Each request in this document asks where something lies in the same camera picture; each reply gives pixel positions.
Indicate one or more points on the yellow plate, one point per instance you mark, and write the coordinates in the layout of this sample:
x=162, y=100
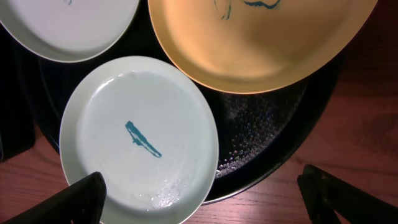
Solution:
x=248, y=47

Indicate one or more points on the light blue plate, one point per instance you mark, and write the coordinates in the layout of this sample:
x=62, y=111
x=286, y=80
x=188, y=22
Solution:
x=67, y=31
x=149, y=131

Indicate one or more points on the round black tray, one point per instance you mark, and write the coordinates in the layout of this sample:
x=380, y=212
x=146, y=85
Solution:
x=257, y=133

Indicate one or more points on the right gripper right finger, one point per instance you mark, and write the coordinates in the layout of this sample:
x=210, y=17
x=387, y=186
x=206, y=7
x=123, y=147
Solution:
x=326, y=196

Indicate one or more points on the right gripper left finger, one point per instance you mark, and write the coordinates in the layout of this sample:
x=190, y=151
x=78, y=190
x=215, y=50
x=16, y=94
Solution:
x=81, y=202

